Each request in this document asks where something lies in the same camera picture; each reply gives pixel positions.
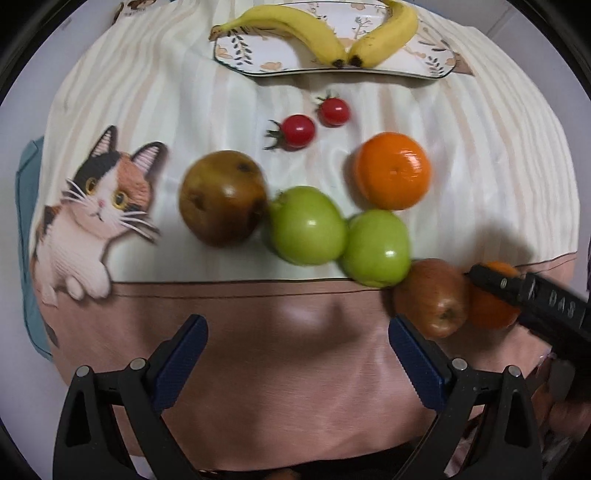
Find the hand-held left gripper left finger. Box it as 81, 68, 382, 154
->
52, 315, 209, 480

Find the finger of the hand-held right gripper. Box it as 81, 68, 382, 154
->
464, 263, 527, 308

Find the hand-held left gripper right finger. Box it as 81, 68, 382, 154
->
388, 316, 543, 480

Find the orange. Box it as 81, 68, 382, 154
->
468, 261, 522, 329
355, 131, 433, 211

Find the reddish brown apple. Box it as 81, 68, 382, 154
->
392, 258, 472, 339

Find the green apple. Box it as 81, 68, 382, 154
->
341, 209, 411, 288
268, 185, 349, 266

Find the brown spotted apple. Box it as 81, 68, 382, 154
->
179, 150, 269, 246

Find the red cherry tomato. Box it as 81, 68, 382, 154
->
264, 114, 317, 152
315, 92, 352, 127

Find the floral ceramic plate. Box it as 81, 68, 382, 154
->
212, 0, 462, 80

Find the person's right hand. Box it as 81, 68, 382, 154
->
536, 355, 591, 435

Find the blue bed sheet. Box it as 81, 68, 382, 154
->
15, 138, 55, 361

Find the striped cat print blanket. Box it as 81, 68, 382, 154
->
28, 0, 581, 476

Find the yellow banana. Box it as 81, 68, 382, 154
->
347, 0, 420, 69
210, 6, 348, 69

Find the bear print cloth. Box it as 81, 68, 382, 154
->
113, 0, 160, 21

